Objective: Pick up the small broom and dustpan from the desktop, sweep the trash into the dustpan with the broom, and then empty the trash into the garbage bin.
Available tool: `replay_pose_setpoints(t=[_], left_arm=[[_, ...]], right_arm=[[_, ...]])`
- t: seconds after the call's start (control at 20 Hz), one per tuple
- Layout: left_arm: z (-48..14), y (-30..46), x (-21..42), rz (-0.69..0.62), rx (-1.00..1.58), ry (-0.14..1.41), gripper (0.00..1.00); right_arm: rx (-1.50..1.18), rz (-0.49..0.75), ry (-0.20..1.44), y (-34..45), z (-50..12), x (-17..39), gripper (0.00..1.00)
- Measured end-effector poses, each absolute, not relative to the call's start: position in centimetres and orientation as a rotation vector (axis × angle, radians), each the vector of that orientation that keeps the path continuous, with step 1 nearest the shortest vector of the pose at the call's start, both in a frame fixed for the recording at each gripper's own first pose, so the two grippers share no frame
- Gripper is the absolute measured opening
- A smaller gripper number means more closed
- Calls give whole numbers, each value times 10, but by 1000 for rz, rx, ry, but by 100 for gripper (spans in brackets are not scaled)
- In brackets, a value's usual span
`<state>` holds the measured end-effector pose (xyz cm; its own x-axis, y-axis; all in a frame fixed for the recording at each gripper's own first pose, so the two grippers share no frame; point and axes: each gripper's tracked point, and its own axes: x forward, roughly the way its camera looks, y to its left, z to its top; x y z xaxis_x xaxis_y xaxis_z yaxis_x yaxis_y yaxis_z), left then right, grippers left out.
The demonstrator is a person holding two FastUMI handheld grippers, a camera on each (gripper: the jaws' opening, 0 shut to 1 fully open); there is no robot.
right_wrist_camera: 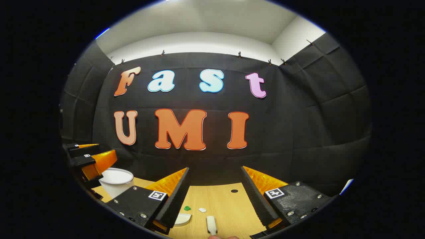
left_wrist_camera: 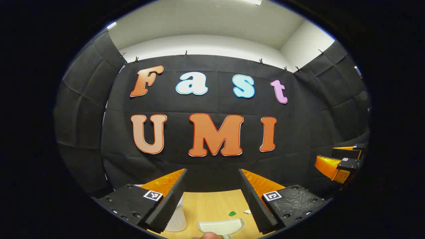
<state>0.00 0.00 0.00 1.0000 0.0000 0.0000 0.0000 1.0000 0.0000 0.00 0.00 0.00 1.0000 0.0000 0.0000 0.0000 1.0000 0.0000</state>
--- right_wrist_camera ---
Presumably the small white broom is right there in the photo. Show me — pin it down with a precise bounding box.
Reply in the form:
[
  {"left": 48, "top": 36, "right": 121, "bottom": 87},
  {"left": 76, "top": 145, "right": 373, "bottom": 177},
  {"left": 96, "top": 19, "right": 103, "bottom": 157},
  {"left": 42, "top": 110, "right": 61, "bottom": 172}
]
[{"left": 206, "top": 215, "right": 218, "bottom": 236}]

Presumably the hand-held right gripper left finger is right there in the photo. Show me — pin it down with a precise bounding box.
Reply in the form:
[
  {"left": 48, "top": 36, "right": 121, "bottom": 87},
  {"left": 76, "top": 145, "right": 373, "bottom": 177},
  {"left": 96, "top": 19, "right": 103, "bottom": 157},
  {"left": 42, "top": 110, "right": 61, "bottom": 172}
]
[{"left": 107, "top": 167, "right": 191, "bottom": 235}]

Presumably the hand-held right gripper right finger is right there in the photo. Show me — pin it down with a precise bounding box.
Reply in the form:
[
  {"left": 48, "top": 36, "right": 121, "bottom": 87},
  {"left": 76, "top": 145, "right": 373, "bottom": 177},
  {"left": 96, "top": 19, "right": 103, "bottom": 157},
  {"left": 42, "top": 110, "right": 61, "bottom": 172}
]
[{"left": 240, "top": 166, "right": 333, "bottom": 233}]

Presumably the white ribbed garbage bin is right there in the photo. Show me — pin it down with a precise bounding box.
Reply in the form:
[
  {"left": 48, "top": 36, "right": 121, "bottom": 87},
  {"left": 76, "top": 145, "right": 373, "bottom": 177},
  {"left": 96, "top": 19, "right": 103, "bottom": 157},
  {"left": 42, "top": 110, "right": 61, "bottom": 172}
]
[{"left": 98, "top": 168, "right": 135, "bottom": 199}]

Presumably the white plastic dustpan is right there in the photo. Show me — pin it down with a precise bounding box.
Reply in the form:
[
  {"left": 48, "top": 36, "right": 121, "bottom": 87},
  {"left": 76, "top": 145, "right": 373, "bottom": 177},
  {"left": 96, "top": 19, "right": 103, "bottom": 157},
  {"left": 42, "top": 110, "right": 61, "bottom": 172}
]
[{"left": 173, "top": 213, "right": 192, "bottom": 228}]

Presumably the wooden desktop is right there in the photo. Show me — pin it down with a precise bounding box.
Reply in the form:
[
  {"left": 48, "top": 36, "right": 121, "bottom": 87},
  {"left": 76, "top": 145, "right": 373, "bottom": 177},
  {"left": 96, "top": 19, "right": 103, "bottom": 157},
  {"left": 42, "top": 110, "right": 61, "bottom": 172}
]
[{"left": 91, "top": 177, "right": 290, "bottom": 239}]

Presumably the row of black backdrop clips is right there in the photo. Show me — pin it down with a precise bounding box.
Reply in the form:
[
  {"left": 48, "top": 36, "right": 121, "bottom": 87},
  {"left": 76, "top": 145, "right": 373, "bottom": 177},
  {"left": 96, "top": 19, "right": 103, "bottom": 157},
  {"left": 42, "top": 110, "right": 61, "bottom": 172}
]
[{"left": 108, "top": 39, "right": 315, "bottom": 66}]

